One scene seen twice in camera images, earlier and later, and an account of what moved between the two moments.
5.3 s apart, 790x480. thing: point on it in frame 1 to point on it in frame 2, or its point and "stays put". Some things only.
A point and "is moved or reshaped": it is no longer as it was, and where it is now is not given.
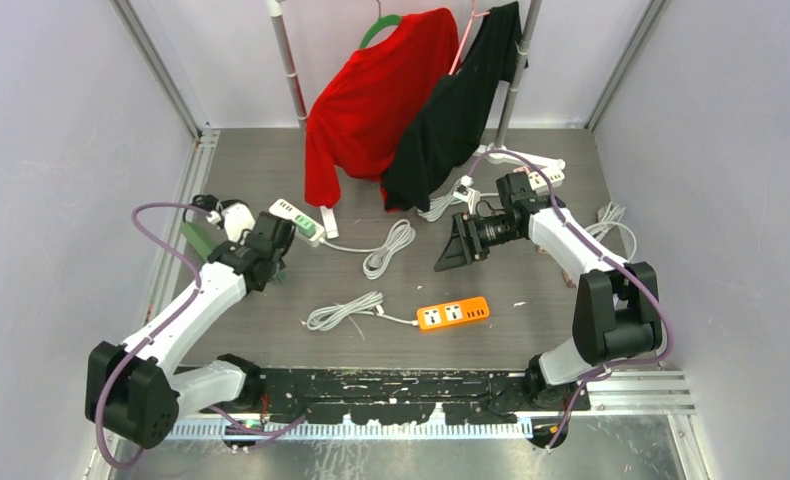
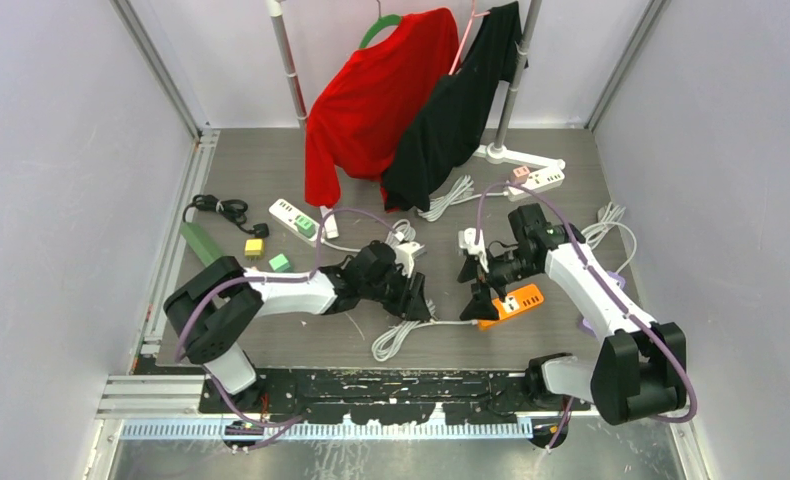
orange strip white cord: (365, 303) to (390, 342)
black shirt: (445, 132) stays put
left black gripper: (281, 264) to (417, 307)
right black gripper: (467, 248) to (481, 307)
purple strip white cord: (612, 216) stays put
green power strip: (199, 239) stays put
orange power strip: (445, 313) is moved or reshaped
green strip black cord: (207, 201) stays put
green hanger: (381, 23) stays put
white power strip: (555, 175) stays put
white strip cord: (377, 258) stays put
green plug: (306, 227) stays put
